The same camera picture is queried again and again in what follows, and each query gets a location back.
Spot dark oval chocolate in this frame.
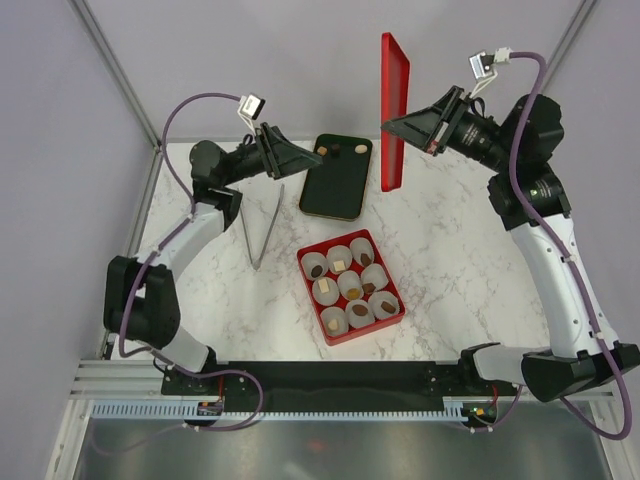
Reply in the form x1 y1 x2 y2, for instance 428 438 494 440
352 305 368 316

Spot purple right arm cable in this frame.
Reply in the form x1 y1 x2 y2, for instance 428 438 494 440
459 51 632 441

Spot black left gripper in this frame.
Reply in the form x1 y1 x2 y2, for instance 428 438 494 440
222 123 324 187

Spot red box lid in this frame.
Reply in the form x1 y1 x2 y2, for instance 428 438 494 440
380 32 410 192

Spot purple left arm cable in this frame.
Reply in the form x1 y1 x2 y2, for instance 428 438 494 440
91 92 265 457

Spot dark green tray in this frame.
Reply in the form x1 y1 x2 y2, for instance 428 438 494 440
299 133 373 221

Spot white paper cup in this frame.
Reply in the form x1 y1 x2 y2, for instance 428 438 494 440
349 237 375 268
337 270 364 301
312 277 340 307
360 263 389 294
345 299 375 329
321 307 349 337
368 291 400 320
326 245 353 275
301 252 328 281

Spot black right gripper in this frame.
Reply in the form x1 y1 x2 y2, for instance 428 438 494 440
383 85 517 174

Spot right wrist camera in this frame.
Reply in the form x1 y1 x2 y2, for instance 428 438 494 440
469 47 514 98

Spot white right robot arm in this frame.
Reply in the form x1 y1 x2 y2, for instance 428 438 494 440
381 87 639 402

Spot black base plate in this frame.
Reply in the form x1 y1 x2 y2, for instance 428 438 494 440
160 359 496 414

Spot red chocolate box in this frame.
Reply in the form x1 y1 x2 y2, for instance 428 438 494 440
297 229 406 346

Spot metal tongs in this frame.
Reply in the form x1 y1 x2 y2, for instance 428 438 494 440
240 184 285 271

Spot white slotted cable duct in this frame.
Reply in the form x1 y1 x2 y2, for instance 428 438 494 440
90 399 468 422

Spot white square chocolate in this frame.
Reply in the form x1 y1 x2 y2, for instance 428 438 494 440
333 260 346 272
318 278 330 293

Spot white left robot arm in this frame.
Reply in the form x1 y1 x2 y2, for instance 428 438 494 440
103 123 322 394

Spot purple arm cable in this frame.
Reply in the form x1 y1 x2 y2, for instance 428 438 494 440
91 92 265 457
459 51 632 441

